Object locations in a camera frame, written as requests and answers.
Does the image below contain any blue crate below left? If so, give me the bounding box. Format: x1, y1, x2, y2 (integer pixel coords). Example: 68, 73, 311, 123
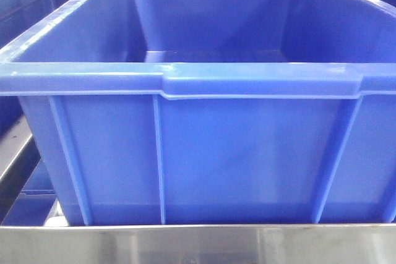
1, 160, 57, 226

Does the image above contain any blue crate at left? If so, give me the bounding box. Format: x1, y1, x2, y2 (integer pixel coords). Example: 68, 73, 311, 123
0, 0, 57, 137

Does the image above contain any large open blue crate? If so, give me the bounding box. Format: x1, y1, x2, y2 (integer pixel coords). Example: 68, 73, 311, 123
1, 0, 395, 226

